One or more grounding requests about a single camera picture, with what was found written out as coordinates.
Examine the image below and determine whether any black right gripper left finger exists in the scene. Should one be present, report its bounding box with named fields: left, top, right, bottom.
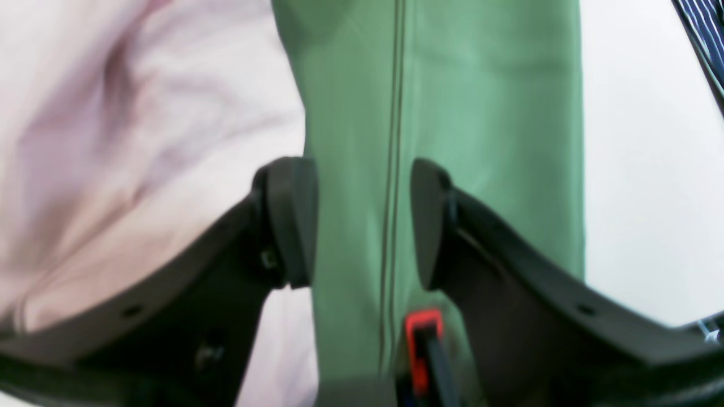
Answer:
left=2, top=157, right=318, bottom=406

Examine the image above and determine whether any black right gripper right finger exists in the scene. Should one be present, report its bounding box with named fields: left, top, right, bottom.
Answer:
left=410, top=159, right=723, bottom=406

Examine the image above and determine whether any pink t-shirt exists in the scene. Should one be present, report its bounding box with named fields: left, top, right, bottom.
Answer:
left=0, top=0, right=320, bottom=407

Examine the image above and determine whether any red black table clamp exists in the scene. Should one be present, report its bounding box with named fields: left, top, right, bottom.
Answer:
left=398, top=308, right=462, bottom=406

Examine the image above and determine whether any green table cloth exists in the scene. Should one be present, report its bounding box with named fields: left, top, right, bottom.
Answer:
left=272, top=1, right=584, bottom=402

